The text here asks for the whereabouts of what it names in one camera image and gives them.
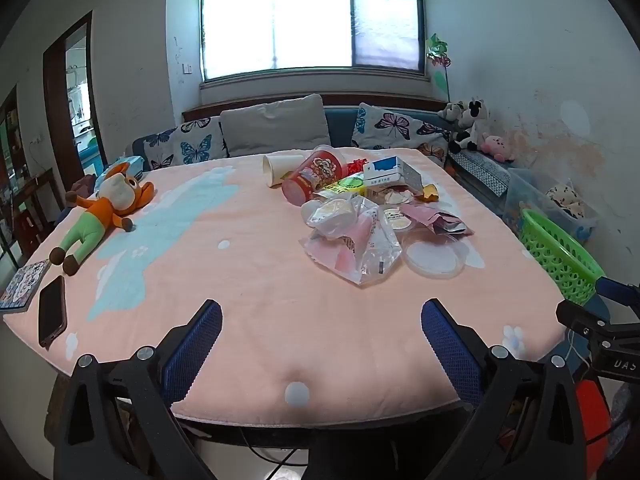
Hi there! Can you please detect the cow plush toy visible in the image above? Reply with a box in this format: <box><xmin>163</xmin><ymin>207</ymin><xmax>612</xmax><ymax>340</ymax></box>
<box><xmin>448</xmin><ymin>99</ymin><xmax>493</xmax><ymax>152</ymax></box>

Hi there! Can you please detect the blue butterfly pillow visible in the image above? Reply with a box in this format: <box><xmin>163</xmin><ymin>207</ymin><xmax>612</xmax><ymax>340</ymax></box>
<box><xmin>142</xmin><ymin>117</ymin><xmax>226</xmax><ymax>171</ymax></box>

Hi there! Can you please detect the spotted plush toy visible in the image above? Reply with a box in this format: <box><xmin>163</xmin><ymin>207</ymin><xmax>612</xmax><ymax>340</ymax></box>
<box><xmin>545</xmin><ymin>185</ymin><xmax>586</xmax><ymax>218</ymax></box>

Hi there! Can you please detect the grey cloth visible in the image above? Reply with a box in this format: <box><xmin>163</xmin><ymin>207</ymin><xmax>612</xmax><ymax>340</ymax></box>
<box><xmin>607</xmin><ymin>382</ymin><xmax>640</xmax><ymax>466</ymax></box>

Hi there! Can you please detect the clear bottle yellow green label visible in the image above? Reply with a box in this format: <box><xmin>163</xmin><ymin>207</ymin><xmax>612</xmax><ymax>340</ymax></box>
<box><xmin>312</xmin><ymin>170</ymin><xmax>371</xmax><ymax>206</ymax></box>

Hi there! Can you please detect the red plastic object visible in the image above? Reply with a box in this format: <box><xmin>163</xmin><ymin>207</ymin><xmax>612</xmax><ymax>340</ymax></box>
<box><xmin>575</xmin><ymin>380</ymin><xmax>612</xmax><ymax>463</ymax></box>

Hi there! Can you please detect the blue tissue box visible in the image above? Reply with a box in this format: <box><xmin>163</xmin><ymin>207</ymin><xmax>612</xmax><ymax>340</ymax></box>
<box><xmin>94</xmin><ymin>156</ymin><xmax>146</xmax><ymax>186</ymax></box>

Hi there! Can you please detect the beige cushion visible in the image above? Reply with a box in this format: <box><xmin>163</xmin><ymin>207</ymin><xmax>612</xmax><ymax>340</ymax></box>
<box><xmin>220</xmin><ymin>94</ymin><xmax>332</xmax><ymax>158</ymax></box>

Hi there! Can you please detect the black smartphone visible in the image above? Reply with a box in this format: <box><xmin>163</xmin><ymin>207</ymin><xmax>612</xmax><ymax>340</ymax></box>
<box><xmin>38</xmin><ymin>275</ymin><xmax>68</xmax><ymax>351</ymax></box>

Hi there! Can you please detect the pink plush toy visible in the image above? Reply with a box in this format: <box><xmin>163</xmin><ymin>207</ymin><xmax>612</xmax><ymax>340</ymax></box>
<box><xmin>480</xmin><ymin>134</ymin><xmax>515</xmax><ymax>163</ymax></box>

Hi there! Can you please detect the blue white carton box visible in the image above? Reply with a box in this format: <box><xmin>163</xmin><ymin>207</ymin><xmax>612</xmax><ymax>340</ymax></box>
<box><xmin>362</xmin><ymin>156</ymin><xmax>423</xmax><ymax>196</ymax></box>

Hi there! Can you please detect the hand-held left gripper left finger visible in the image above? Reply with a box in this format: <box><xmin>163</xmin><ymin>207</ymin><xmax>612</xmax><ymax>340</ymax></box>
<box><xmin>54</xmin><ymin>299</ymin><xmax>223</xmax><ymax>480</ymax></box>

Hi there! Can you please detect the clear storage box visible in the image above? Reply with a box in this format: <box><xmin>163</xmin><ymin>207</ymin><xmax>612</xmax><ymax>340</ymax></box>
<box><xmin>502</xmin><ymin>167</ymin><xmax>598</xmax><ymax>246</ymax></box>

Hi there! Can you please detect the grey white plush toy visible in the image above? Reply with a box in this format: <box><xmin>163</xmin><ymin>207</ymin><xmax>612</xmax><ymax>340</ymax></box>
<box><xmin>437</xmin><ymin>101</ymin><xmax>468</xmax><ymax>122</ymax></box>

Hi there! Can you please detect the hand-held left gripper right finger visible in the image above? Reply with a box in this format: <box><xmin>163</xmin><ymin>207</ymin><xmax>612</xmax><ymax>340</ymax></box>
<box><xmin>420</xmin><ymin>298</ymin><xmax>587</xmax><ymax>480</ymax></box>

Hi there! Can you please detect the pink foil packet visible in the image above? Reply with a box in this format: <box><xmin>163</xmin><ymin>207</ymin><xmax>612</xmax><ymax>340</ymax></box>
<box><xmin>400</xmin><ymin>202</ymin><xmax>473</xmax><ymax>238</ymax></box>

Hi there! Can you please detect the green plastic basket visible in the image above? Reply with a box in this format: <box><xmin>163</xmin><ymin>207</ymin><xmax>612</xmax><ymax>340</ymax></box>
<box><xmin>517</xmin><ymin>208</ymin><xmax>606</xmax><ymax>306</ymax></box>

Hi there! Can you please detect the printed notebook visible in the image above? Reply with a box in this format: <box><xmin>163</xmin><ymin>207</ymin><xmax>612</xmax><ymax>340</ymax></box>
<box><xmin>0</xmin><ymin>260</ymin><xmax>51</xmax><ymax>315</ymax></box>

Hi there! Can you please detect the patterned grey cushion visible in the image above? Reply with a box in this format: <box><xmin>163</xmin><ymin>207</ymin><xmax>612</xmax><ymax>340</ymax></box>
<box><xmin>447</xmin><ymin>150</ymin><xmax>511</xmax><ymax>198</ymax></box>

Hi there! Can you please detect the brown door frame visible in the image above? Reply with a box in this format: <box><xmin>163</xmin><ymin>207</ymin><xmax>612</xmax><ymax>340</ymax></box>
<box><xmin>42</xmin><ymin>10</ymin><xmax>108</xmax><ymax>181</ymax></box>

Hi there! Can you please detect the blue sofa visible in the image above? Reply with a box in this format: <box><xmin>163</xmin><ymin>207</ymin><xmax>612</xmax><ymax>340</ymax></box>
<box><xmin>132</xmin><ymin>105</ymin><xmax>516</xmax><ymax>196</ymax></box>

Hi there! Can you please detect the colourful pinwheel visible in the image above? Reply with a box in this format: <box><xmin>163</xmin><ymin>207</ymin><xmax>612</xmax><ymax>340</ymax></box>
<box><xmin>425</xmin><ymin>34</ymin><xmax>452</xmax><ymax>103</ymax></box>

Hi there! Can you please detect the orange dog plush toy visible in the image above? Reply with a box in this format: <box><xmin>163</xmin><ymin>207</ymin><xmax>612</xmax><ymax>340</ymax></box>
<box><xmin>48</xmin><ymin>160</ymin><xmax>157</xmax><ymax>277</ymax></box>

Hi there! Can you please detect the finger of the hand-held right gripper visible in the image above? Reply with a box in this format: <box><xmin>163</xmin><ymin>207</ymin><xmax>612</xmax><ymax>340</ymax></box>
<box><xmin>556</xmin><ymin>300</ymin><xmax>640</xmax><ymax>345</ymax></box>
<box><xmin>595</xmin><ymin>276</ymin><xmax>640</xmax><ymax>312</ymax></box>

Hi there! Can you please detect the clear round plastic lid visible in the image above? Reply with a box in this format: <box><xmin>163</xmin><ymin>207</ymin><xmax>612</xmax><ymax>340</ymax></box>
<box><xmin>402</xmin><ymin>227</ymin><xmax>468</xmax><ymax>278</ymax></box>

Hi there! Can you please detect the dark wooden furniture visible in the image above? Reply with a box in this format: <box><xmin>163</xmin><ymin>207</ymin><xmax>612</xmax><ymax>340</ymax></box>
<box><xmin>10</xmin><ymin>170</ymin><xmax>66</xmax><ymax>261</ymax></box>

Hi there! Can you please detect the red printed plastic cup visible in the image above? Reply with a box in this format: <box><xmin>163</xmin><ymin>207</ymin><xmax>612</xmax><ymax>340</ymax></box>
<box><xmin>281</xmin><ymin>144</ymin><xmax>348</xmax><ymax>206</ymax></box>

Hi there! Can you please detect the pink orange butterfly pillow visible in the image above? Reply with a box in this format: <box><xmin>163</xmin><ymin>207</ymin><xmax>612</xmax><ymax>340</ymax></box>
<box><xmin>351</xmin><ymin>103</ymin><xmax>451</xmax><ymax>161</ymax></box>

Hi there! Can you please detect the white paper cup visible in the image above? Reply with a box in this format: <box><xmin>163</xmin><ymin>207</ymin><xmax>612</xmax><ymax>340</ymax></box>
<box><xmin>262</xmin><ymin>154</ymin><xmax>306</xmax><ymax>188</ymax></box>

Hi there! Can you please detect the clear plastic bag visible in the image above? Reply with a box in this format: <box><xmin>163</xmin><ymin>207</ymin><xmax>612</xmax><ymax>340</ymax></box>
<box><xmin>299</xmin><ymin>195</ymin><xmax>403</xmax><ymax>286</ymax></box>

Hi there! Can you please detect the window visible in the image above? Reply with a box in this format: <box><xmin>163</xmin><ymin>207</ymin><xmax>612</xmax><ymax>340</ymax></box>
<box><xmin>200</xmin><ymin>0</ymin><xmax>426</xmax><ymax>83</ymax></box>

